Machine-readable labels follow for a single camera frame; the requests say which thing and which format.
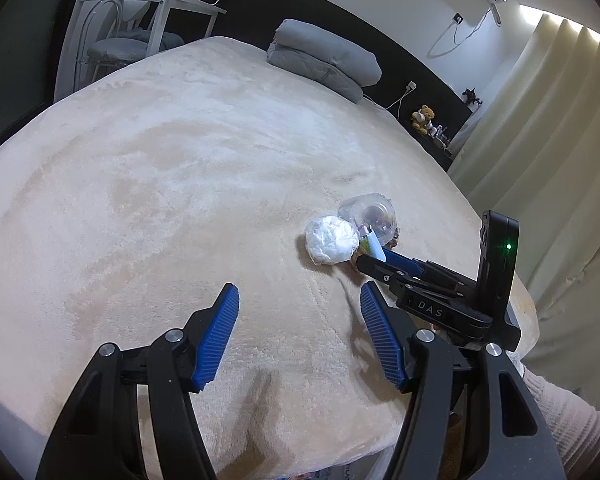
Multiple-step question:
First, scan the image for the grey folded quilt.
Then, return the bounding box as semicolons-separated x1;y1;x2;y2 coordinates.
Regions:
272;18;382;88

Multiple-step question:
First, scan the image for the thin white charger cable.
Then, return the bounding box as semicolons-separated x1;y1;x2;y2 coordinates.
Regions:
362;87;411;111

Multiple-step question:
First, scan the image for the cluster of small bottles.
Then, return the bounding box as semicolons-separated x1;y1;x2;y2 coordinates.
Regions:
427;122;453;153

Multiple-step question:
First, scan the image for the grey pillow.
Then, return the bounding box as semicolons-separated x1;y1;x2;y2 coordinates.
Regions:
266;42;363;103

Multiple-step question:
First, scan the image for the frosted glass door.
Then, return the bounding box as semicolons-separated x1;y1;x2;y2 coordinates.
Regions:
0;0;88;151

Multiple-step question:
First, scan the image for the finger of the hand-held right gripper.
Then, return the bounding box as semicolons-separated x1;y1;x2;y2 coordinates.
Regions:
380;250;456;287
355;254;431;292

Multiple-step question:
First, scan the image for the small green snack packet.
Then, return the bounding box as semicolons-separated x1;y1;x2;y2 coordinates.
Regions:
357;230;387;262

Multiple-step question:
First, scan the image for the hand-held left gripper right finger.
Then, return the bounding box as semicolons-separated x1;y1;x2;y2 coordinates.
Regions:
359;281;567;480

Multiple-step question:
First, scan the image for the black headboard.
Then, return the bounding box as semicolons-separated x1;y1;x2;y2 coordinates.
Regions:
147;0;476;171

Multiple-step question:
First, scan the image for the white looped power cable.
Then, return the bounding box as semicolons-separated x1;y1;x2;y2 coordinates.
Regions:
427;5;496;58

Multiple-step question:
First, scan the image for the white table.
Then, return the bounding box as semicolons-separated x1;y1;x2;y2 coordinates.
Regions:
54;0;228;106

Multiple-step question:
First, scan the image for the clear plastic bag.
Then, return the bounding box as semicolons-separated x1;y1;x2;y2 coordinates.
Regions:
300;462;381;480

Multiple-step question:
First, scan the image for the chair with grey cushion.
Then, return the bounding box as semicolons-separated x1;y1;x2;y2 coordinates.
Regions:
82;0;183;78

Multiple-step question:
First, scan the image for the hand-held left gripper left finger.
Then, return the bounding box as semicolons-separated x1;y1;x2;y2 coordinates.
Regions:
35;282;241;480

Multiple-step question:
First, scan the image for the white plastic bag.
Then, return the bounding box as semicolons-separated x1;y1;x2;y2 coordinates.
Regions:
304;214;360;267

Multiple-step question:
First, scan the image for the cream curtain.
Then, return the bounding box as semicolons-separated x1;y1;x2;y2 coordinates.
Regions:
447;5;600;411

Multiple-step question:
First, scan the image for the clear plastic cup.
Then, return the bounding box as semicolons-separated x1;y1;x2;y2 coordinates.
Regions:
337;192;397;246

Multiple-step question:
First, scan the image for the person's right forearm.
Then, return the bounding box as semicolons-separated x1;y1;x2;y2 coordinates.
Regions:
510;350;600;480

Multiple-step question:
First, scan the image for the yellow teddy bear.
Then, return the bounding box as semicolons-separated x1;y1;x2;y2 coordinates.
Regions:
411;105;437;136

